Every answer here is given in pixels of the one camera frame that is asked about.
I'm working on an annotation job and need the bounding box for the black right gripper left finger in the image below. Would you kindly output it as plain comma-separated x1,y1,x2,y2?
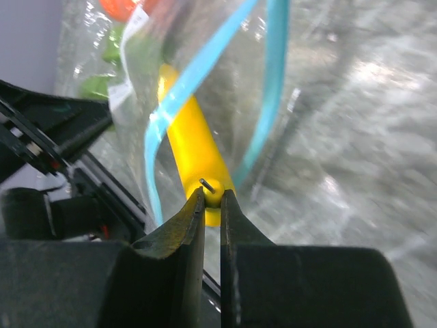
1,188,205,327

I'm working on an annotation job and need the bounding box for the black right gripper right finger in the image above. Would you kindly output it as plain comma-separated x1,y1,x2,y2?
221,190,413,327

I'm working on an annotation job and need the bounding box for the fake yellow banana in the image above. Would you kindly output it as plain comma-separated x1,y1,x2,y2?
157,64,237,228

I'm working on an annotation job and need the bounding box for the clear zip top bag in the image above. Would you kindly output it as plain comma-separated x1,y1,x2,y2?
55,1,352,245

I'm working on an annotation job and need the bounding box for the fake green fruit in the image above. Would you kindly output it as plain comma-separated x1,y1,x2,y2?
78,24,125,101

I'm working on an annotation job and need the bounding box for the fake orange fruit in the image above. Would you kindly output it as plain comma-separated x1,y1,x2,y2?
99,0,161,21

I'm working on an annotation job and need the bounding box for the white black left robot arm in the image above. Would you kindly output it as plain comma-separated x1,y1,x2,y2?
1,82,145,243

